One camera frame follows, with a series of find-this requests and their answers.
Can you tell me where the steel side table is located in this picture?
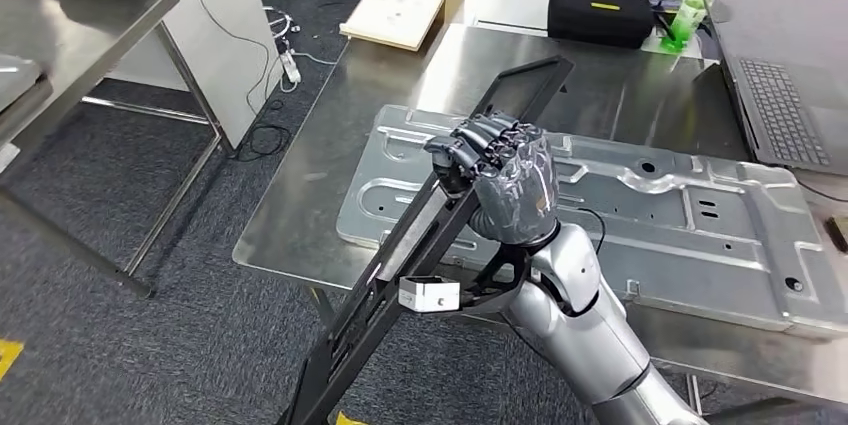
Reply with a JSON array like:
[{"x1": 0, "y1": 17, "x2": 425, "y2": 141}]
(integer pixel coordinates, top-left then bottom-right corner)
[{"x1": 0, "y1": 0, "x2": 227, "y2": 301}]

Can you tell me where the white power strip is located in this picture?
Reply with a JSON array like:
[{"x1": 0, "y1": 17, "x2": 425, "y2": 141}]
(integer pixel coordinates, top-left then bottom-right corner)
[{"x1": 279, "y1": 50, "x2": 303, "y2": 85}]

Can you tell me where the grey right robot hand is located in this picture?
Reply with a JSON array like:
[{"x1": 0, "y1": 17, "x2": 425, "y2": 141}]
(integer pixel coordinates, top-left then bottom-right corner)
[{"x1": 423, "y1": 111, "x2": 562, "y2": 248}]

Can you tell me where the stamped sheet metal panel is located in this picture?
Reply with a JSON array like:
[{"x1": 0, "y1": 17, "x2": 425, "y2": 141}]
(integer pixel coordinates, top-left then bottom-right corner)
[{"x1": 335, "y1": 103, "x2": 848, "y2": 340}]

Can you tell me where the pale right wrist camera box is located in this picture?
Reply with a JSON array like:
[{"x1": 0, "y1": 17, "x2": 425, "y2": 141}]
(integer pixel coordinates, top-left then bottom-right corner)
[{"x1": 398, "y1": 276, "x2": 462, "y2": 314}]

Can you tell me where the green plastic bottle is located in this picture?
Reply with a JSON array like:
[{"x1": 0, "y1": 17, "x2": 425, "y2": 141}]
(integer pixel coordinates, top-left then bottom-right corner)
[{"x1": 661, "y1": 0, "x2": 718, "y2": 54}]

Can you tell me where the dark brown flat object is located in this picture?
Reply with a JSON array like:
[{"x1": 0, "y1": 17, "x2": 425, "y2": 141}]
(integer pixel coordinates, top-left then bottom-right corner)
[{"x1": 824, "y1": 215, "x2": 848, "y2": 254}]

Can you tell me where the white board panel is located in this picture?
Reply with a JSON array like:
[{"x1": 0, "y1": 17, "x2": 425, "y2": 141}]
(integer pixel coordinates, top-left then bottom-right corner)
[{"x1": 109, "y1": 0, "x2": 283, "y2": 152}]

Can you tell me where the stainless steel workbench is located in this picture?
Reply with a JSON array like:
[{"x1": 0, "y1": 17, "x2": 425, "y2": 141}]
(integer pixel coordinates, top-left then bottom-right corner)
[{"x1": 231, "y1": 23, "x2": 848, "y2": 410}]

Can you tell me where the grey laptop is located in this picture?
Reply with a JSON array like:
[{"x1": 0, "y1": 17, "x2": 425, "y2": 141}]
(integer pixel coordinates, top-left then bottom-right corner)
[{"x1": 708, "y1": 0, "x2": 848, "y2": 178}]

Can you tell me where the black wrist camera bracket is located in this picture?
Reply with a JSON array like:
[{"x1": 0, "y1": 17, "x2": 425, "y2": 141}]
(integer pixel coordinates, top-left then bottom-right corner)
[{"x1": 457, "y1": 243, "x2": 533, "y2": 315}]

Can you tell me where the black plastic plate frame part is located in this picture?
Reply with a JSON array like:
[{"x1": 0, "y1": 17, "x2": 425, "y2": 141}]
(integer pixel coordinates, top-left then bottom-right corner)
[{"x1": 278, "y1": 55, "x2": 576, "y2": 425}]

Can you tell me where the black case with yellow label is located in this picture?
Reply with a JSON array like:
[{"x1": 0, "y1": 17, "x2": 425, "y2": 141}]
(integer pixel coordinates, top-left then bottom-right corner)
[{"x1": 547, "y1": 0, "x2": 656, "y2": 50}]

